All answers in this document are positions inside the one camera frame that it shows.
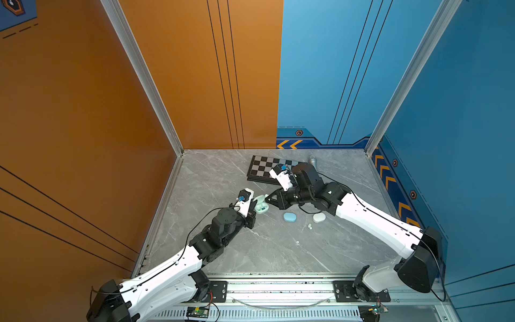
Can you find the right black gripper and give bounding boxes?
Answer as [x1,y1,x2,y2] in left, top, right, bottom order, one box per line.
[263,186,314,211]

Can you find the green earbud charging case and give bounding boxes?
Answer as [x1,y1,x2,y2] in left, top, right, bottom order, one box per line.
[254,194,270,214]

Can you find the blue earbud charging case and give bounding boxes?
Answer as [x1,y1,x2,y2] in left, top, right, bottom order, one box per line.
[283,212,297,223]

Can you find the white earbud charging case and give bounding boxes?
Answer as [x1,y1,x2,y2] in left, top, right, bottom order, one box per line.
[312,213,327,224]

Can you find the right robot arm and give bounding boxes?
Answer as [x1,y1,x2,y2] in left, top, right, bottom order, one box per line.
[266,163,444,301]

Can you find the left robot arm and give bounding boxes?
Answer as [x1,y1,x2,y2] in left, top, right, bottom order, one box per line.
[86,202,256,321]

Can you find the black and silver chessboard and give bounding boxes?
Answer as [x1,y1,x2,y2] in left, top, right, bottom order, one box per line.
[246,155,300,185]

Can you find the silver microphone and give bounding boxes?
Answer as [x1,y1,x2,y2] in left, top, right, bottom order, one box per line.
[308,155,318,170]

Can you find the left green circuit board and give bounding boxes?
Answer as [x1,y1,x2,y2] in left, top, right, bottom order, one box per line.
[185,307,210,321]

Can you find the green circuit board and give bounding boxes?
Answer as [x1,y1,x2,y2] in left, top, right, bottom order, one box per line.
[185,307,210,321]
[359,306,389,317]

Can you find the right green circuit board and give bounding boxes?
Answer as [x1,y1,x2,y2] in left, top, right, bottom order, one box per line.
[359,306,389,317]

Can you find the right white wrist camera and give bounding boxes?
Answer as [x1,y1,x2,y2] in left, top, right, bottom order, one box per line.
[269,164,298,191]

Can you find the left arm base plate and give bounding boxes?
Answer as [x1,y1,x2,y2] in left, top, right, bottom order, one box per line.
[185,280,228,304]

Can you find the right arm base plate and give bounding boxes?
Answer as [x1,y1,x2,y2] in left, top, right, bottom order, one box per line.
[332,280,391,303]

